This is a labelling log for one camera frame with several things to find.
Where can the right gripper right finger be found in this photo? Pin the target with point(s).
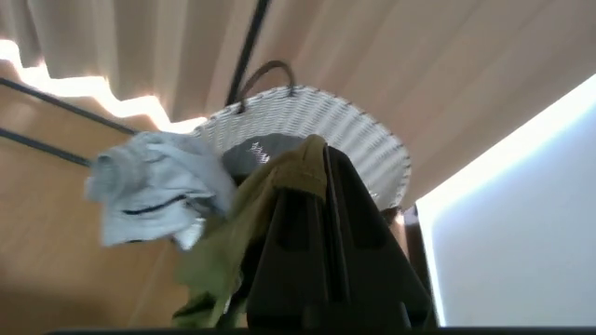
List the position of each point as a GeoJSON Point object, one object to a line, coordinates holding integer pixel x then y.
{"type": "Point", "coordinates": [382, 279]}

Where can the white laundry basket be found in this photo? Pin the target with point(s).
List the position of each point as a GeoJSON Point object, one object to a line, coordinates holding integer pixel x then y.
{"type": "Point", "coordinates": [326, 116]}

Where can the black clothes rack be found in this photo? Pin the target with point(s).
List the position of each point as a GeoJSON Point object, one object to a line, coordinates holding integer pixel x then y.
{"type": "Point", "coordinates": [248, 46]}

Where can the pale grey garment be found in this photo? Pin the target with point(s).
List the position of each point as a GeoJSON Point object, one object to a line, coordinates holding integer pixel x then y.
{"type": "Point", "coordinates": [153, 186]}

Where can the green long-sleeved shirt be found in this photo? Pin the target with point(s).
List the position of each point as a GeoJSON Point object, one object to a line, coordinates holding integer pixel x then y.
{"type": "Point", "coordinates": [214, 260]}

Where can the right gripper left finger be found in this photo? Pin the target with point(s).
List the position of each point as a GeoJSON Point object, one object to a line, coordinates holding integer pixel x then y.
{"type": "Point", "coordinates": [293, 270]}

